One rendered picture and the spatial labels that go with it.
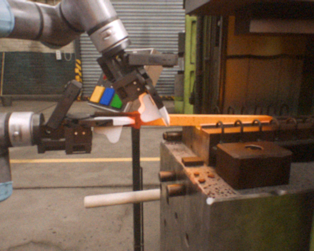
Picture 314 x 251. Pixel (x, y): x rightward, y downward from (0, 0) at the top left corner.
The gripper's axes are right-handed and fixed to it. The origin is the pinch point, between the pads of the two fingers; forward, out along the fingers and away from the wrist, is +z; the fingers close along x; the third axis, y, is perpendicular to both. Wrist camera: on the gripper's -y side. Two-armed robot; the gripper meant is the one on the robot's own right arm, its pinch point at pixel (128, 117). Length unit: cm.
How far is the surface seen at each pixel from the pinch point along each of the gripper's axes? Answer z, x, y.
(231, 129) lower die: 23.4, 5.3, 2.3
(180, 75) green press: 161, -484, 7
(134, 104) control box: 6.6, -38.7, 2.5
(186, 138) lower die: 17.2, -8.1, 7.9
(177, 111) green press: 158, -487, 83
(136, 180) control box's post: 10, -56, 41
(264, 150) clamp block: 24.2, 17.5, 3.6
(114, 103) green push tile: -0.7, -44.5, 2.7
